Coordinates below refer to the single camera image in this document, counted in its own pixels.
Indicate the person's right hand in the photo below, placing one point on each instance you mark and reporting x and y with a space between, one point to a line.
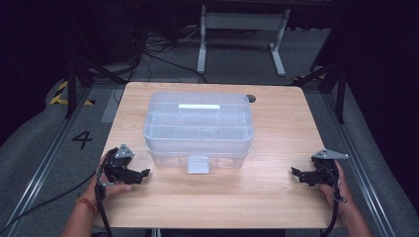
341 194

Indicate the black tripod stand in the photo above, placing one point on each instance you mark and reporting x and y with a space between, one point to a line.
341 95
71 85

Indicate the clear plastic storage box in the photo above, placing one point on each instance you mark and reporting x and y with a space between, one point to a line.
197 131

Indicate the metal floor rail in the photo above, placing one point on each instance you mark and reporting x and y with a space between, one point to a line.
42 164
355 158

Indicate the grey metal stand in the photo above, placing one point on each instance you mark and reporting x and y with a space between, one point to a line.
243 21

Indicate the black table grommet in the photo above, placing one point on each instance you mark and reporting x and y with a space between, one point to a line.
250 98

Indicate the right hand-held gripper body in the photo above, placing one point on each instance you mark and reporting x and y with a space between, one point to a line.
326 173

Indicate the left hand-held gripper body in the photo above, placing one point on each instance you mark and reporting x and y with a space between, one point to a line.
118 166

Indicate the person's left hand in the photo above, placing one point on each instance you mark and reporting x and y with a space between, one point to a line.
105 192

